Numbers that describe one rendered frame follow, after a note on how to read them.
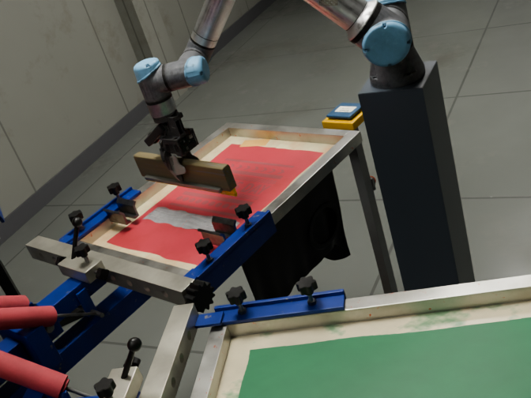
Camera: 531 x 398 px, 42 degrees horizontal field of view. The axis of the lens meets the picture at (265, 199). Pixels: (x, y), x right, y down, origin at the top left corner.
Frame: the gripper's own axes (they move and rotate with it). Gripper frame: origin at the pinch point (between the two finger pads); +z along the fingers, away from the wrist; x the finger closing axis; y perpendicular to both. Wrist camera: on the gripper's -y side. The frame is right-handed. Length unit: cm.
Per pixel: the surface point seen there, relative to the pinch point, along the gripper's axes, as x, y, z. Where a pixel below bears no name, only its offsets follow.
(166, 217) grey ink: -5.5, -9.1, 13.2
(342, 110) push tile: 64, 11, 12
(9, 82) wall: 106, -289, 24
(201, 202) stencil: 4.8, -3.7, 13.7
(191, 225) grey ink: -6.6, 3.2, 13.3
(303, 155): 36.4, 14.0, 13.8
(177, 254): -19.0, 9.2, 13.7
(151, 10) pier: 258, -310, 32
